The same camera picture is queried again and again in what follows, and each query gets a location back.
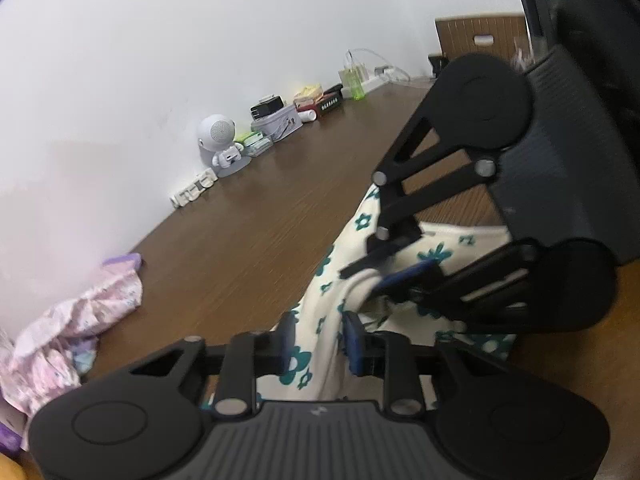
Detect yellow snack packet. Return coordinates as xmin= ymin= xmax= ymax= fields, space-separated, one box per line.
xmin=293 ymin=84 xmax=323 ymax=108

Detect white round robot toy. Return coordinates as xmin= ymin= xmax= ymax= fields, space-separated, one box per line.
xmin=198 ymin=114 xmax=252 ymax=178

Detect green plastic cup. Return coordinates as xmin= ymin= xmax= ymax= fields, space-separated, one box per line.
xmin=343 ymin=50 xmax=367 ymax=101

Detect white power strip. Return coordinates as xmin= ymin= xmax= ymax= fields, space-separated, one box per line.
xmin=361 ymin=65 xmax=411 ymax=93

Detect brown cardboard panel with handle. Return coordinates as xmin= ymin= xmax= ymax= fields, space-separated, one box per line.
xmin=430 ymin=13 xmax=530 ymax=74

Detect pink patterned folded garment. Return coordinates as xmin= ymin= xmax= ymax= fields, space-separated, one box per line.
xmin=0 ymin=259 xmax=144 ymax=416

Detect white letter blocks ornament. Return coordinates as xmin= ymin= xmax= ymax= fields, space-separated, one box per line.
xmin=169 ymin=168 xmax=218 ymax=209

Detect green white packet stack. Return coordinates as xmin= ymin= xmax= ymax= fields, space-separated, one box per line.
xmin=235 ymin=131 xmax=273 ymax=158

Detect black small device on tin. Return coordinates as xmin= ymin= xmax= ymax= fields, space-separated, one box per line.
xmin=250 ymin=94 xmax=284 ymax=120

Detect cream cloth with teal flowers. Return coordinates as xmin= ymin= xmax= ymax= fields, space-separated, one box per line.
xmin=256 ymin=185 xmax=514 ymax=403

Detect white charging cable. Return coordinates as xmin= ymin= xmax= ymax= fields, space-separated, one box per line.
xmin=344 ymin=48 xmax=412 ymax=84

